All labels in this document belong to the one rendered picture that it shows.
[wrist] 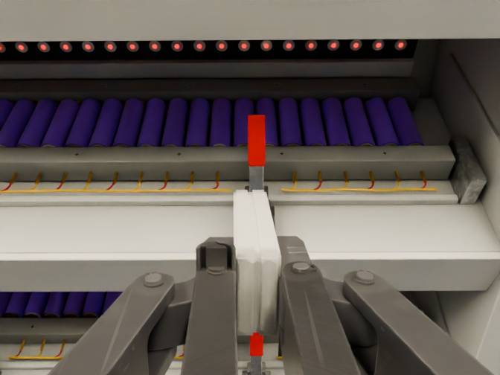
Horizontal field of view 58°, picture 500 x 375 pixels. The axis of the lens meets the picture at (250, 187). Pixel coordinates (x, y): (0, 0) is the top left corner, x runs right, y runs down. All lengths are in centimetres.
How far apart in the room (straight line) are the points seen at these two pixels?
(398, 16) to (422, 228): 16
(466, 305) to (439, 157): 13
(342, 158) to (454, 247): 10
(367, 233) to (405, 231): 3
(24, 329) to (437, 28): 45
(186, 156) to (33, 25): 14
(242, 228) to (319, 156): 21
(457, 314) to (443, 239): 11
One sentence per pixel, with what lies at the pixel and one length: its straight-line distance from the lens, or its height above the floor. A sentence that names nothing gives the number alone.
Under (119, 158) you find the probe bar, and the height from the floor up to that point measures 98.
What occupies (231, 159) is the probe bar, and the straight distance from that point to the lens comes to 36.
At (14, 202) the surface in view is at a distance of 40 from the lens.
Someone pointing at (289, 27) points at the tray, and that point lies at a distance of 27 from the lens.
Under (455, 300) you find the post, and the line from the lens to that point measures 46.
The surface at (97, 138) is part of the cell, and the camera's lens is 40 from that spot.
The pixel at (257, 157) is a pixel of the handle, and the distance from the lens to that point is 31.
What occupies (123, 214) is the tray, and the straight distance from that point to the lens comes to 36.
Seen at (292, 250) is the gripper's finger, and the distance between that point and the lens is 17.
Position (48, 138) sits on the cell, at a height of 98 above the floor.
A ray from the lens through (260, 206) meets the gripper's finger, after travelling 19.
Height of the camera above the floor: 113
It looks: 29 degrees down
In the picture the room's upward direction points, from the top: straight up
